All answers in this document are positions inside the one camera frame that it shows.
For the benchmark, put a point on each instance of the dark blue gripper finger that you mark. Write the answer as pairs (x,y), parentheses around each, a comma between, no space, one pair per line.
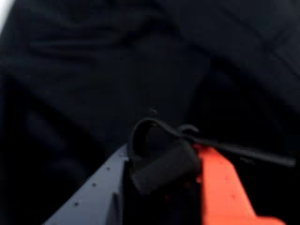
(98,194)

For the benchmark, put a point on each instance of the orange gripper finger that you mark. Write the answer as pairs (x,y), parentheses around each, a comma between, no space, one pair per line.
(220,192)

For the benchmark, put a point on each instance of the black fabric bag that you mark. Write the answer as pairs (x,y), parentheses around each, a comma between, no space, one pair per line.
(117,58)

